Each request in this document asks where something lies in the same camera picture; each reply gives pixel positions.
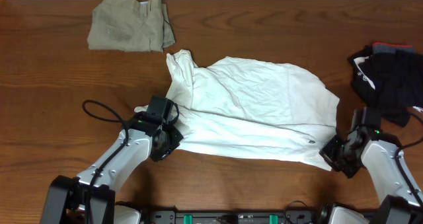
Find white t-shirt black print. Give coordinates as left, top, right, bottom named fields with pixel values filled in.
left=166, top=50, right=339, bottom=170

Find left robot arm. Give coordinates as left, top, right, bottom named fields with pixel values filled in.
left=40, top=96, right=183, bottom=224

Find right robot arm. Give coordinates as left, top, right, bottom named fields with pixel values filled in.
left=317, top=108, right=422, bottom=224

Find black garment red trim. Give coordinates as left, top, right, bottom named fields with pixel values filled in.
left=348, top=42, right=422, bottom=127

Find folded khaki shorts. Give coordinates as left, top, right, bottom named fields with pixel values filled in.
left=87, top=0, right=175, bottom=52

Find left black cable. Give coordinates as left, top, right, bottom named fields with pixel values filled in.
left=81, top=99, right=181, bottom=224

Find black cable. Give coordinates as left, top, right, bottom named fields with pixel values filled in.
left=81, top=99, right=181, bottom=224
left=395, top=111, right=423, bottom=205

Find right black cable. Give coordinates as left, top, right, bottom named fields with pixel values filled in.
left=395, top=111, right=423, bottom=205

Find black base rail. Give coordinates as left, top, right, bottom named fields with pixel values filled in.
left=144, top=209, right=327, bottom=224

